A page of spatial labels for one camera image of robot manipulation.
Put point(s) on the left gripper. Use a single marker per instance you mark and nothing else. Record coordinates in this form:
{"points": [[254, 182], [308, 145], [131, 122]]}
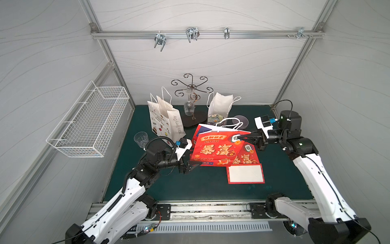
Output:
{"points": [[186, 166]]}

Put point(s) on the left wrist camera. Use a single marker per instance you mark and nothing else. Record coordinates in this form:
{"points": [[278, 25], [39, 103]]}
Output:
{"points": [[183, 145]]}

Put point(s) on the floral print paper bag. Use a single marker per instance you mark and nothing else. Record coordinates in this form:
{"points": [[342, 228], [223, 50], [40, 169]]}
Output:
{"points": [[219, 107]]}

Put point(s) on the aluminium top rail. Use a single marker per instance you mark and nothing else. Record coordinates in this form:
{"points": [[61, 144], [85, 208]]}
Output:
{"points": [[204, 34]]}

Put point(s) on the red RICH paper bag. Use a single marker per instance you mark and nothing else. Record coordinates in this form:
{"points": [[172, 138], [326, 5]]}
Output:
{"points": [[246, 168]]}

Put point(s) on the metal hook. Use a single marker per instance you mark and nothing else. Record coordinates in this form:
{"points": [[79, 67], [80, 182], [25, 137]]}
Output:
{"points": [[192, 33], [160, 40], [226, 33], [300, 34]]}

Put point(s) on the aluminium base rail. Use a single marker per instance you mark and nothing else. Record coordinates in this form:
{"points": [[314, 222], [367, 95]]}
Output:
{"points": [[208, 211]]}

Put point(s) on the green felt table mat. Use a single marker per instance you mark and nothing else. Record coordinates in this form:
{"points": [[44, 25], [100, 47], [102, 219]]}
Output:
{"points": [[207, 183]]}

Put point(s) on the white wire wall basket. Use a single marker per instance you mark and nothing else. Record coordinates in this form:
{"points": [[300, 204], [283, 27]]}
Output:
{"points": [[88, 127]]}

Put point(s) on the clear glass tumbler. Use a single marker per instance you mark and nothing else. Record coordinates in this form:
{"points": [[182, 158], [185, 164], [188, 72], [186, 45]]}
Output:
{"points": [[141, 138]]}

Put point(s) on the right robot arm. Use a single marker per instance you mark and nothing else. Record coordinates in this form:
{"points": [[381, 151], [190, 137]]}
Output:
{"points": [[334, 222]]}

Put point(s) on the white printed paper bag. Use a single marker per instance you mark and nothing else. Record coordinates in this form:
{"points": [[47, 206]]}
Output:
{"points": [[165, 119]]}

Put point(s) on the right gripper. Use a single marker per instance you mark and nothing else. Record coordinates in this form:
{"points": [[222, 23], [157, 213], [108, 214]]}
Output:
{"points": [[260, 141]]}

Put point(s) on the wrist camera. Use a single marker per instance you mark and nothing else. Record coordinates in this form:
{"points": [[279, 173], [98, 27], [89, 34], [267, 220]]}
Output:
{"points": [[265, 123], [183, 145]]}

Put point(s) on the slotted cable duct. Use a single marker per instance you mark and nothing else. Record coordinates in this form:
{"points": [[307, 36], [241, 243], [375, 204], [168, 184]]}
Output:
{"points": [[213, 227]]}

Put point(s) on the pink ceramic bowl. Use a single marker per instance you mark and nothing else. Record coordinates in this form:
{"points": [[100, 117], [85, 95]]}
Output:
{"points": [[243, 120]]}

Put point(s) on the clear wine glass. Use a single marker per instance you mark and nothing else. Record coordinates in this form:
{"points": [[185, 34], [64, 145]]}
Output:
{"points": [[189, 106]]}

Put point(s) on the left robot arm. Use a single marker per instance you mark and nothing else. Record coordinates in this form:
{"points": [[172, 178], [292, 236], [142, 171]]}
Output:
{"points": [[131, 204]]}

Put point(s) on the black metal cup tree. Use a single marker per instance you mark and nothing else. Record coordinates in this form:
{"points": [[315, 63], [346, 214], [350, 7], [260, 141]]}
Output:
{"points": [[192, 117]]}

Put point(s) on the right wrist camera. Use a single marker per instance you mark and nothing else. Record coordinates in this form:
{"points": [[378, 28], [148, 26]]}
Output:
{"points": [[265, 123]]}

